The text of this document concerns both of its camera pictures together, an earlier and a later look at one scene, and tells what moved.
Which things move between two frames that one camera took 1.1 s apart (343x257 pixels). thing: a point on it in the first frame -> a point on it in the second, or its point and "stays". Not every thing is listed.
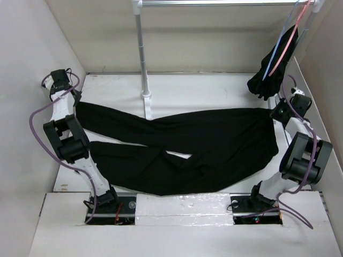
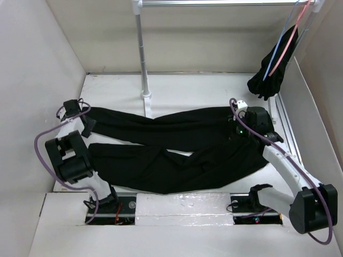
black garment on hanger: (267, 82) stays
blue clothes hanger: (279, 39) stays
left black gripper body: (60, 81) -> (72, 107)
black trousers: (148, 152) stays
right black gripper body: (281, 108) -> (240, 131)
